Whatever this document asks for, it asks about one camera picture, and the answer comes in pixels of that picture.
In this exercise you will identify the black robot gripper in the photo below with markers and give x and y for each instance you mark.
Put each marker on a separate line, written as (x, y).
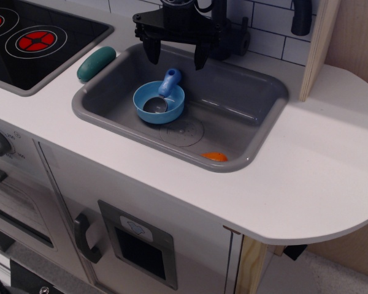
(179, 22)

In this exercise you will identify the blue handled grey spoon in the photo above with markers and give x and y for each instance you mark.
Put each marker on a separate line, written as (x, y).
(158, 104)

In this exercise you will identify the light blue plastic bowl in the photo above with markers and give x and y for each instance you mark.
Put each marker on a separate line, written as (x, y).
(175, 103)

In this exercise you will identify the grey plastic sink basin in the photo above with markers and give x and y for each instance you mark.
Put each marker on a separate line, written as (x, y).
(227, 109)

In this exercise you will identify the black toy faucet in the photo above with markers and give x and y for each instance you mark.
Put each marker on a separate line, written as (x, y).
(277, 29)

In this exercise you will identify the green toy cucumber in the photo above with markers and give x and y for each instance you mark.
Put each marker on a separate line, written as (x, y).
(95, 63)

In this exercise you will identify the orange toy food piece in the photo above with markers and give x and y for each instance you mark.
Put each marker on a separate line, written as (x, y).
(216, 156)

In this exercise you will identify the black toy stovetop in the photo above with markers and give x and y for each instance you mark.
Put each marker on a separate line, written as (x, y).
(38, 43)

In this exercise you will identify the grey ice dispenser panel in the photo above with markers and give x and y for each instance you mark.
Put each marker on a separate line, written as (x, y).
(141, 244)

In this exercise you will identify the light wooden side post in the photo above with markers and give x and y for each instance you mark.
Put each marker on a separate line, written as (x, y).
(321, 37)

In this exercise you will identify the grey cabinet door handle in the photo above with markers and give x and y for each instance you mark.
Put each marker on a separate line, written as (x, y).
(81, 226)

